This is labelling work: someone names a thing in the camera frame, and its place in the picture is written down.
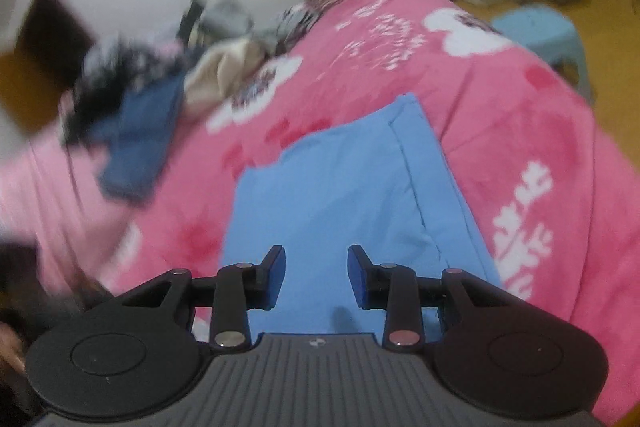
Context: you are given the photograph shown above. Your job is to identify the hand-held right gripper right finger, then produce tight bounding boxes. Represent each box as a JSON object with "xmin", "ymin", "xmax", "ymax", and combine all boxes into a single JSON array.
[{"xmin": 347, "ymin": 243, "xmax": 507, "ymax": 351}]

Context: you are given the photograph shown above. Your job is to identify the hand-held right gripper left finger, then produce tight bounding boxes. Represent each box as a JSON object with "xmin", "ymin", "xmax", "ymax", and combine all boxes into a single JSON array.
[{"xmin": 121, "ymin": 244, "xmax": 288, "ymax": 351}]

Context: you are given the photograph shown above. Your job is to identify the light blue t-shirt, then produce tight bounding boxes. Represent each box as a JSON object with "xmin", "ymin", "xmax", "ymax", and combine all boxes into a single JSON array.
[{"xmin": 220, "ymin": 93, "xmax": 503, "ymax": 343}]

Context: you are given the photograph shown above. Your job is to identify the blue jeans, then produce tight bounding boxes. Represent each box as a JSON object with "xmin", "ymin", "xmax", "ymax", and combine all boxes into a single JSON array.
[{"xmin": 95, "ymin": 77, "xmax": 188, "ymax": 205}]

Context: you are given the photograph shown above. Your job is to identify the white fleece garment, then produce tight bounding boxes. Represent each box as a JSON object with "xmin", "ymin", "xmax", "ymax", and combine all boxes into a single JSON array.
[{"xmin": 182, "ymin": 39, "xmax": 268, "ymax": 120}]

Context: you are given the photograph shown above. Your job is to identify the pink floral blanket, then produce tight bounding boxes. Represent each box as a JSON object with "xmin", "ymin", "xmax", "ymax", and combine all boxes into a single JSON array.
[{"xmin": 30, "ymin": 0, "xmax": 640, "ymax": 427}]

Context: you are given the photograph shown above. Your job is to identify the grey hoodie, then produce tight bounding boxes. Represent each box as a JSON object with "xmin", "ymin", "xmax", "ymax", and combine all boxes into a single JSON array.
[{"xmin": 200, "ymin": 0, "xmax": 256, "ymax": 45}]

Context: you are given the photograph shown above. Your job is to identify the black checkered garment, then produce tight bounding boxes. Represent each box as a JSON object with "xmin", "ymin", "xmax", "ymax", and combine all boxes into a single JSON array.
[{"xmin": 57, "ymin": 34, "xmax": 186, "ymax": 148}]

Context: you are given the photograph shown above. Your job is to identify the light blue plastic stool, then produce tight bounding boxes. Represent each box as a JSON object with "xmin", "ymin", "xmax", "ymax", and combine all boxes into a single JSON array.
[{"xmin": 490, "ymin": 4, "xmax": 596, "ymax": 102}]

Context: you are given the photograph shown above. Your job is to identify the dark wooden furniture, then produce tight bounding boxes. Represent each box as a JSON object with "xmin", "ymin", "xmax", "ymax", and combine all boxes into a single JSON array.
[{"xmin": 12, "ymin": 0, "xmax": 98, "ymax": 92}]

